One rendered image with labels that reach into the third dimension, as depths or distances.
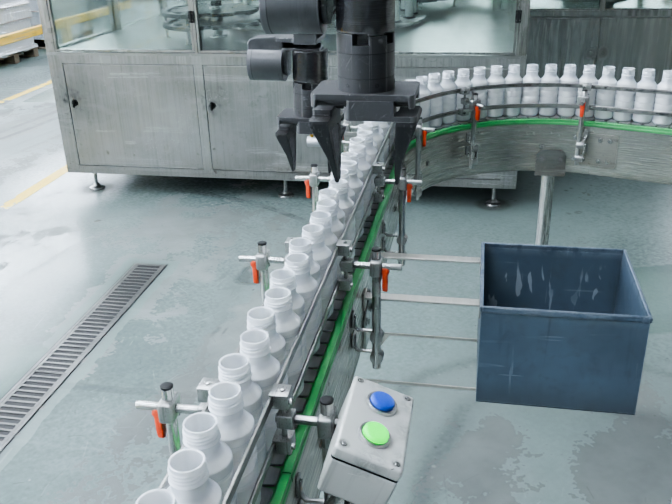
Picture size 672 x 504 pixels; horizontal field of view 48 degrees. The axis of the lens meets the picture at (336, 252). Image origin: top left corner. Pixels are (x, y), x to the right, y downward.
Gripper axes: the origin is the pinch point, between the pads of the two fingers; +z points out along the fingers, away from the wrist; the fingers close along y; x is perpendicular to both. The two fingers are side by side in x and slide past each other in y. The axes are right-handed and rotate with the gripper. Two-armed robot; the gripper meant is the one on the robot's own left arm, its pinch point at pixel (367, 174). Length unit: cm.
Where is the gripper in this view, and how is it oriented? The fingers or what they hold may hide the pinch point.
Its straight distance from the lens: 80.3
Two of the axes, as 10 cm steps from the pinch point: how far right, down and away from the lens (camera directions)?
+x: 1.9, -4.1, 8.9
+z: 0.3, 9.1, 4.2
